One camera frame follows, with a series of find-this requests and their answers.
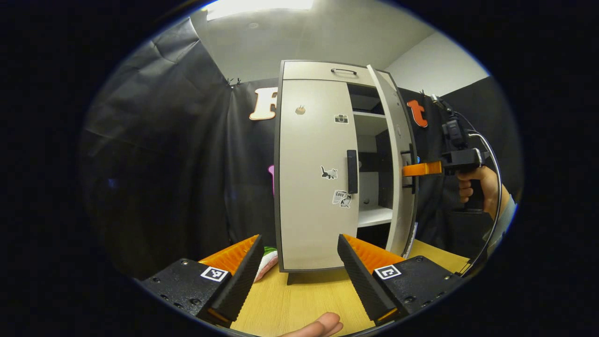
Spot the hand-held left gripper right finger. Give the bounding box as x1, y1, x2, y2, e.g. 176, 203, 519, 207
337, 234, 466, 327

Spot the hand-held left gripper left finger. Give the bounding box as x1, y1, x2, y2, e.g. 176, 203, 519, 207
140, 235, 265, 328

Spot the black door handle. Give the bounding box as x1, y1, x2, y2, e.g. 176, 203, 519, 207
347, 150, 358, 194
401, 144, 417, 194

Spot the beige cabinet door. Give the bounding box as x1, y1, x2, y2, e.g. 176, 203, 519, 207
366, 65, 418, 257
276, 79, 360, 272

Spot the beige double-door shoe cabinet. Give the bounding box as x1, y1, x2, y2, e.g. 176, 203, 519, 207
274, 60, 419, 285

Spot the white cabinet shelf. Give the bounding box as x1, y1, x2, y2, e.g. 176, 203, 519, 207
358, 206, 394, 228
352, 111, 389, 136

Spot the pink green white bag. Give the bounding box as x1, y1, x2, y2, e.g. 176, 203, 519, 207
254, 247, 279, 282

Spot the black backdrop cloth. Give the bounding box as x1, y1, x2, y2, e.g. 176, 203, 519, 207
80, 19, 522, 281

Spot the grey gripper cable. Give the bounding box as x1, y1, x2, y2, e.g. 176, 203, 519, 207
456, 110, 504, 278

